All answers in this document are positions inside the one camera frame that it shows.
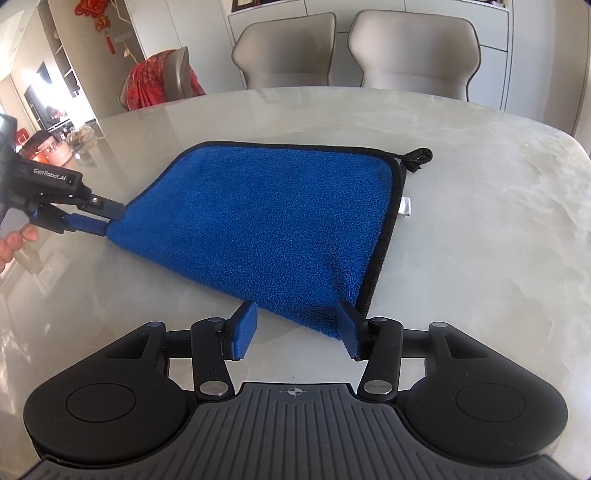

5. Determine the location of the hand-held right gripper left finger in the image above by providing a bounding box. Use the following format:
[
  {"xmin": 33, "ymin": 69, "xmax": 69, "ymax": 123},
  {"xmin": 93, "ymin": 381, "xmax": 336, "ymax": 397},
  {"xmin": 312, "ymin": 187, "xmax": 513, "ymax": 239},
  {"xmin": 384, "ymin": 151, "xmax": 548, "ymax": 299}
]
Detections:
[{"xmin": 105, "ymin": 301, "xmax": 258, "ymax": 400}]

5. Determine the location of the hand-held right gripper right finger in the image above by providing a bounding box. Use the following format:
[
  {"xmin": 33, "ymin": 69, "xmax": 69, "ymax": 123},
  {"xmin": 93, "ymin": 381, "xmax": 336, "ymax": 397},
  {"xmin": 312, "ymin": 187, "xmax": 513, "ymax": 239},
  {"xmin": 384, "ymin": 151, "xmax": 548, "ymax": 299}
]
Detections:
[{"xmin": 338, "ymin": 301, "xmax": 491, "ymax": 400}]

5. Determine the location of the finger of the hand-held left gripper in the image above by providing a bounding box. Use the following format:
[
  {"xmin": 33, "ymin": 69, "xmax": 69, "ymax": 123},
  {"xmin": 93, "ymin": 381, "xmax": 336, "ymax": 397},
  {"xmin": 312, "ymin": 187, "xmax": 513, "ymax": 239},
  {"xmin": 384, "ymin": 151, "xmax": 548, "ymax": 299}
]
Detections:
[
  {"xmin": 51, "ymin": 184, "xmax": 126, "ymax": 220},
  {"xmin": 27, "ymin": 203, "xmax": 110, "ymax": 238}
]

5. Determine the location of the blue towel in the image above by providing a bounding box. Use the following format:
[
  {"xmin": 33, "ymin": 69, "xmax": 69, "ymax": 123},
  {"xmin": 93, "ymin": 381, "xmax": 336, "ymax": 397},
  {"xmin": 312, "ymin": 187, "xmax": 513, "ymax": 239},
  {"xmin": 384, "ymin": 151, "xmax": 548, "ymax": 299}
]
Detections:
[{"xmin": 105, "ymin": 140, "xmax": 434, "ymax": 341}]

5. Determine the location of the person's left hand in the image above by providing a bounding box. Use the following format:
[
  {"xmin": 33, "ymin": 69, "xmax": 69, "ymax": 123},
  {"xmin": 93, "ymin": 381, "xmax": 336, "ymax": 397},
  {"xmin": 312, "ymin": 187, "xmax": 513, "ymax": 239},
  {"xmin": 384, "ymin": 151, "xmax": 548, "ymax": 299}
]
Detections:
[{"xmin": 0, "ymin": 223, "xmax": 40, "ymax": 276}]

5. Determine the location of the clear plastic snack bag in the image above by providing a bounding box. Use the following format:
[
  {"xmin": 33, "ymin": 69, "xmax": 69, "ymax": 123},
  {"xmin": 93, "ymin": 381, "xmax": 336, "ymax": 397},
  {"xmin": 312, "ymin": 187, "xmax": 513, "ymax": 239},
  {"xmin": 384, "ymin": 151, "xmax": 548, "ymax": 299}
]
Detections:
[{"xmin": 68, "ymin": 124, "xmax": 96, "ymax": 151}]

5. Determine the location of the red patterned cloth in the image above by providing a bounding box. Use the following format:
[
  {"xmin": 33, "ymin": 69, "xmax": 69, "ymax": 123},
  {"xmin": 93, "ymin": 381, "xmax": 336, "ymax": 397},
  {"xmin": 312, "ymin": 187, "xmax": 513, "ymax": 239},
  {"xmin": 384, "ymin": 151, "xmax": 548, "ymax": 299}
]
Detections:
[{"xmin": 124, "ymin": 51, "xmax": 206, "ymax": 112}]

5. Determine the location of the beige chair with red cloth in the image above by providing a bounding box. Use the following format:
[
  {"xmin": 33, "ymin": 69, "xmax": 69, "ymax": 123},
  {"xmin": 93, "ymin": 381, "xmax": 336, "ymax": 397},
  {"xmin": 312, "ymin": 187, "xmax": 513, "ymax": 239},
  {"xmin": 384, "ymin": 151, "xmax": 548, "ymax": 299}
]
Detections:
[{"xmin": 118, "ymin": 45, "xmax": 206, "ymax": 113}]

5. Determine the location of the beige dining chair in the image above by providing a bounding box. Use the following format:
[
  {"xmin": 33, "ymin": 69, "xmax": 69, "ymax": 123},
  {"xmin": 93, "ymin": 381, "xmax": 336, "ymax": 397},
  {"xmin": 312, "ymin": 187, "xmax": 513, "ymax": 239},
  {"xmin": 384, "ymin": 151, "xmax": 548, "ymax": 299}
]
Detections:
[
  {"xmin": 348, "ymin": 8, "xmax": 484, "ymax": 103},
  {"xmin": 230, "ymin": 11, "xmax": 337, "ymax": 91}
]

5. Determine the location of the red knot wall ornament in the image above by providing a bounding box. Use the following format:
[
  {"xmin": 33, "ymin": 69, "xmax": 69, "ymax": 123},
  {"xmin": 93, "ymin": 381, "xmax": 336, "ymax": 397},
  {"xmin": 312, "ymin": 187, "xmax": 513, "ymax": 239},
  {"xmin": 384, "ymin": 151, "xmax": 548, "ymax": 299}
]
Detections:
[{"xmin": 74, "ymin": 0, "xmax": 115, "ymax": 54}]

